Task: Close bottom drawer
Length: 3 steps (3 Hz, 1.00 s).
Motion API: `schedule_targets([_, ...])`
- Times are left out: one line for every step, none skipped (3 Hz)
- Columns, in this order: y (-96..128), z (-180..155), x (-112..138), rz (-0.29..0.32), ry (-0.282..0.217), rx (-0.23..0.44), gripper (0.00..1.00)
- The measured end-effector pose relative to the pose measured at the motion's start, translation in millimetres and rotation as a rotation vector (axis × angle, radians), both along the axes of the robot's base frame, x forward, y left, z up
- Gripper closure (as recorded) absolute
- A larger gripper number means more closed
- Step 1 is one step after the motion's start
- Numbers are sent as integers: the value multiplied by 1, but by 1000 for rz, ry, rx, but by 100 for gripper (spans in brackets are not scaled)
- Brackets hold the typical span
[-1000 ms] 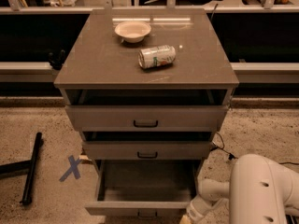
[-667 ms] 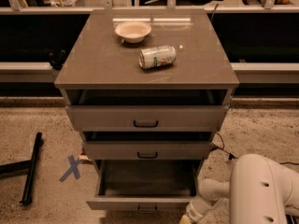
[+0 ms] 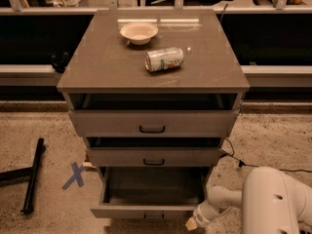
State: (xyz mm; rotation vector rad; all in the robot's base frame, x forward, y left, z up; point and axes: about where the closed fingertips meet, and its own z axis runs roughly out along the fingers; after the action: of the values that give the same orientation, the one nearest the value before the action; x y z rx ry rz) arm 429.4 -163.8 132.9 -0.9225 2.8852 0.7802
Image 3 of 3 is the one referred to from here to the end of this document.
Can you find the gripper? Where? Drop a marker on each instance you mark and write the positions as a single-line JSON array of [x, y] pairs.
[[201, 214]]

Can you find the grey drawer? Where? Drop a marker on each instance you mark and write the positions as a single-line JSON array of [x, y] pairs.
[[153, 115], [154, 151], [151, 193]]

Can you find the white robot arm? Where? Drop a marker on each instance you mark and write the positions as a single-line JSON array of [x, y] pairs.
[[271, 202]]

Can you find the grey drawer cabinet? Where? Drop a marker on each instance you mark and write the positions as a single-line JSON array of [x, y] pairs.
[[107, 63]]

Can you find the blue tape cross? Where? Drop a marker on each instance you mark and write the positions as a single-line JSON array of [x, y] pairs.
[[76, 177]]

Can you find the crushed soda can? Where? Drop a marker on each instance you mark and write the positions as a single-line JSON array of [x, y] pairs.
[[163, 59]]

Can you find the black stand leg left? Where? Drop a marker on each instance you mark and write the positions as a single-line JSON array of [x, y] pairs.
[[28, 174]]

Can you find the white bowl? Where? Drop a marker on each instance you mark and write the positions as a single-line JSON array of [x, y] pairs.
[[139, 33]]

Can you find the black clamp on rail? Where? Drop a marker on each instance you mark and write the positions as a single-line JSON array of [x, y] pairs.
[[59, 63]]

